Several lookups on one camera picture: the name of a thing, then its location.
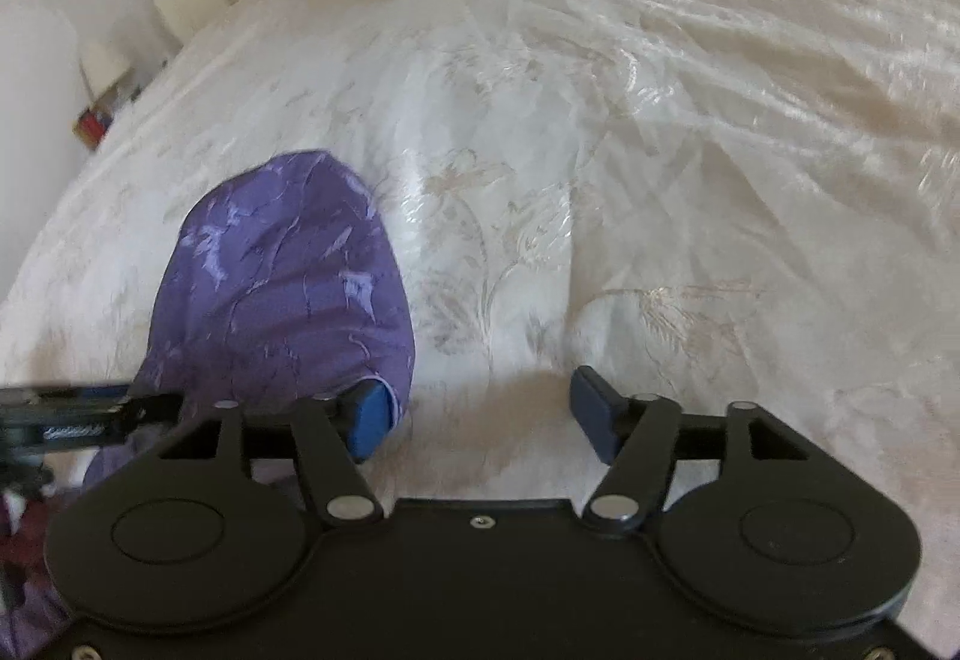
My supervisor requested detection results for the bed with cream bedspread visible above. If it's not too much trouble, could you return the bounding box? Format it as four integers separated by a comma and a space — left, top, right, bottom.
0, 0, 960, 518

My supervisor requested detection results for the white shade table lamp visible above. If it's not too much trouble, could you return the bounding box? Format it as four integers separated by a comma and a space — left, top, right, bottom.
81, 39, 133, 100

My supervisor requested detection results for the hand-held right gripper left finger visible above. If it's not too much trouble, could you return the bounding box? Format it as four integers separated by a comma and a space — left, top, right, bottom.
154, 379, 396, 526

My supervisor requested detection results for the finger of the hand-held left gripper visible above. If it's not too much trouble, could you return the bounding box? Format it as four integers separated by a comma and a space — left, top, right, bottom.
0, 386, 183, 440

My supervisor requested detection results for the dark red cloth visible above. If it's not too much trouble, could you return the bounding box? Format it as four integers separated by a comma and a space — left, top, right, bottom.
0, 506, 61, 631

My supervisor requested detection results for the purple patterned hooded jacket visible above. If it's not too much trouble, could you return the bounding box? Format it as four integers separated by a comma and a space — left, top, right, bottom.
82, 150, 417, 488

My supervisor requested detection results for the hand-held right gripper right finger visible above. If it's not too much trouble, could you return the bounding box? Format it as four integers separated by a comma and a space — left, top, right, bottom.
570, 366, 815, 533

